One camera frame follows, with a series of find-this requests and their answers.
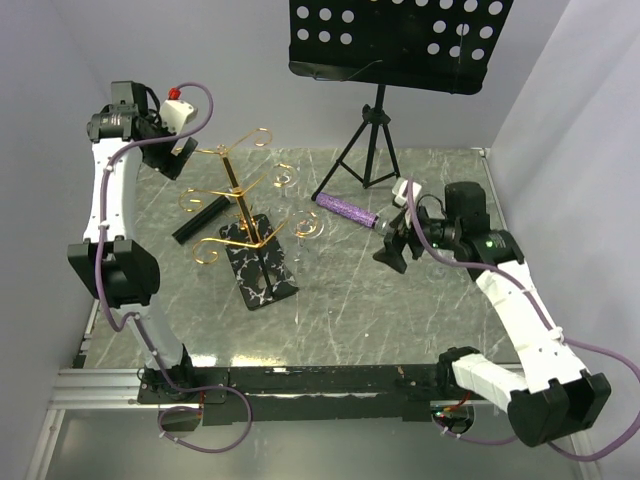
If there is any black microphone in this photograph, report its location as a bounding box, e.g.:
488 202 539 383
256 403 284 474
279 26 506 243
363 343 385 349
172 196 232 245

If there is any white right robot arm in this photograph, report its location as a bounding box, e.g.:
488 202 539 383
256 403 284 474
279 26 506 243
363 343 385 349
373 178 611 447

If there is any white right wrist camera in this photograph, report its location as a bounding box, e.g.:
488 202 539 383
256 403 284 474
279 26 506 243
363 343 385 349
392 177 422 225

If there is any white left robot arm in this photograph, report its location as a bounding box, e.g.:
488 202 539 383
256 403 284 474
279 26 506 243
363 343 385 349
67 81 198 402

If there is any black music stand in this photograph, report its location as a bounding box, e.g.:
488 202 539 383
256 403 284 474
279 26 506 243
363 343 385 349
288 1 513 201

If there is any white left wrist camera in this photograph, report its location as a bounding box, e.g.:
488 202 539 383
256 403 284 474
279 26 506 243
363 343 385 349
159 87 198 135

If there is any gold wine glass rack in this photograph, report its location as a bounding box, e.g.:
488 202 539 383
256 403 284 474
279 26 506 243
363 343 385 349
178 127 294 265

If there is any purple glitter microphone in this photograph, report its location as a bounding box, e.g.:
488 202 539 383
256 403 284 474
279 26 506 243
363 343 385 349
315 193 388 235

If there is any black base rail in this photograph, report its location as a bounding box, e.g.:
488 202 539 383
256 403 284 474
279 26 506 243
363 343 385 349
137 364 467 426

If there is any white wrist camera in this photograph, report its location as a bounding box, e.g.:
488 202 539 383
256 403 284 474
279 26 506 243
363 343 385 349
392 177 422 225
159 87 198 135

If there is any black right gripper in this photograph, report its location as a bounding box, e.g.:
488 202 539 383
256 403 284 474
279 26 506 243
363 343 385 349
373 199 461 274

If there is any black marble rack base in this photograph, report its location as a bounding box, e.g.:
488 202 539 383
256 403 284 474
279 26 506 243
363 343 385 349
219 222 299 311

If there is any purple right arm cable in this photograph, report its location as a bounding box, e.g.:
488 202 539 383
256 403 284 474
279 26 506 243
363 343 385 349
405 179 640 462

